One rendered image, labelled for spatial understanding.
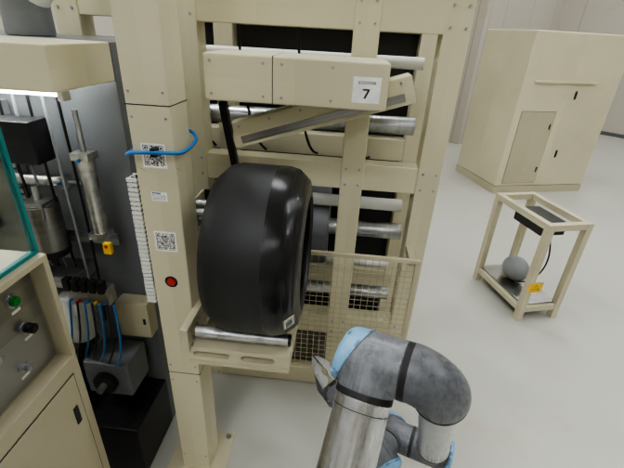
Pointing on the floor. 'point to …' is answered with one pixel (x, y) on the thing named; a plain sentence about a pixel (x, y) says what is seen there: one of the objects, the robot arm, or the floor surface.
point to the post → (197, 396)
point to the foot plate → (214, 454)
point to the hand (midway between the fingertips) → (316, 359)
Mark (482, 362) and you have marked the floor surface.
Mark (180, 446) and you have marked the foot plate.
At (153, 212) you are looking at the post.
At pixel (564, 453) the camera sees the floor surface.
